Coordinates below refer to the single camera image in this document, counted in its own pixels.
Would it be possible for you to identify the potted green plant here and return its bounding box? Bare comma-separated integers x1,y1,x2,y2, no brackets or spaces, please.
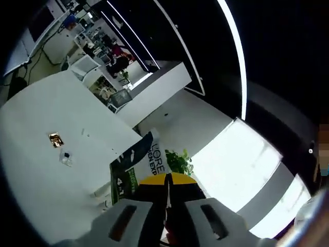
164,148,194,178

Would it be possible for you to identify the window with white blinds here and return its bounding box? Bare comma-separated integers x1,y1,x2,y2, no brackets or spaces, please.
191,119,314,234

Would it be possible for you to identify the clear dark-label skincare sachet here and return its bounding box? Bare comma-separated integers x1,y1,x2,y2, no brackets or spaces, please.
59,150,75,167

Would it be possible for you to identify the white-framed office chair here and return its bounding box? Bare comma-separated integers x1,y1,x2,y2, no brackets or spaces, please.
70,55,101,81

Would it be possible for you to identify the black mesh office chair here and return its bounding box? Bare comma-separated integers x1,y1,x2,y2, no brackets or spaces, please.
107,89,134,114

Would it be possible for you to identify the gold skincare sachet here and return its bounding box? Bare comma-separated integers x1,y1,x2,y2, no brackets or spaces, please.
47,131,65,149

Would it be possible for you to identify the curved ceiling light strip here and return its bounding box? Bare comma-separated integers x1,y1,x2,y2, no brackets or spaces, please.
216,0,249,122

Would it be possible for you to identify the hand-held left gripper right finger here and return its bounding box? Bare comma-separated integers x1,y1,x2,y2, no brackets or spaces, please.
166,172,250,247

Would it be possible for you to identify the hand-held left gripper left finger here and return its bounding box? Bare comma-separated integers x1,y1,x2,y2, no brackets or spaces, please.
88,173,170,247

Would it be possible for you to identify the green skincare sachet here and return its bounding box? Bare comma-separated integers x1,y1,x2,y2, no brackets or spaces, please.
108,127,171,207

